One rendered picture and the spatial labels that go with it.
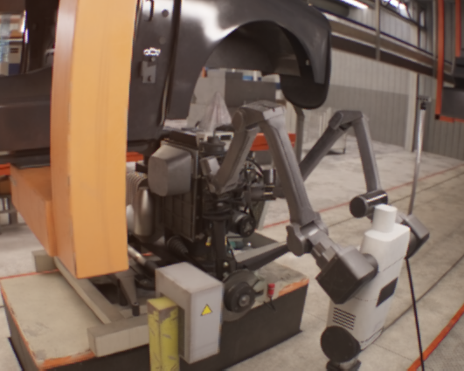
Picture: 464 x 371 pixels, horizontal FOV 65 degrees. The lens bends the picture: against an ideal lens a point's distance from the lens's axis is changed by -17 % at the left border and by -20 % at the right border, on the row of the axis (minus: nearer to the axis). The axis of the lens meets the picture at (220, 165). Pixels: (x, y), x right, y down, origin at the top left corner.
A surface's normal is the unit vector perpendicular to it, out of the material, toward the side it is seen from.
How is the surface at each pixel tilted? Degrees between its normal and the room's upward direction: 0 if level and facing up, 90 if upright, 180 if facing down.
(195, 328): 90
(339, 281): 90
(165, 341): 90
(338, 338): 90
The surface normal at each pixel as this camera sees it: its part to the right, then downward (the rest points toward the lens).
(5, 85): 0.61, -0.10
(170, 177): 0.31, 0.21
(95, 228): 0.63, 0.19
